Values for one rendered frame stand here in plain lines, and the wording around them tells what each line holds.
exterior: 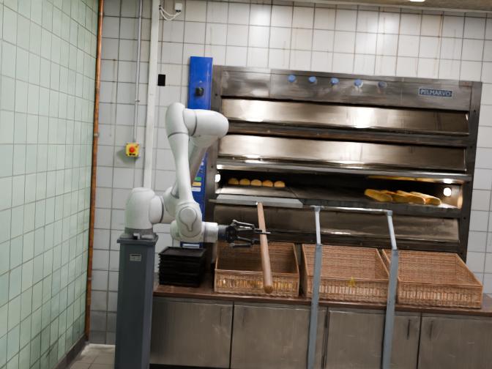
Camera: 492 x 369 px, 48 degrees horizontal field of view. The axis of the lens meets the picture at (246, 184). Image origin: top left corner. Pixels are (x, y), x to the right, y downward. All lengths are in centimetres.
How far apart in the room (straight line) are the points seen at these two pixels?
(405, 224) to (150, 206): 200
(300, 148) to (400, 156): 72
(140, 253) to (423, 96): 234
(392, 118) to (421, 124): 21
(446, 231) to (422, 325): 82
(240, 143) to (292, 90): 54
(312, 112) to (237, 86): 57
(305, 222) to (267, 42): 133
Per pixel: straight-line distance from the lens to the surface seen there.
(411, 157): 420
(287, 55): 408
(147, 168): 407
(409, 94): 422
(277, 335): 369
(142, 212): 304
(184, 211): 230
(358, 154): 410
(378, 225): 418
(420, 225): 427
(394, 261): 362
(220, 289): 365
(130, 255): 307
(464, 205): 435
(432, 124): 424
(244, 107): 404
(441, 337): 390
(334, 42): 414
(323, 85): 410
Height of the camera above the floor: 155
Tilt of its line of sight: 4 degrees down
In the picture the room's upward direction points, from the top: 4 degrees clockwise
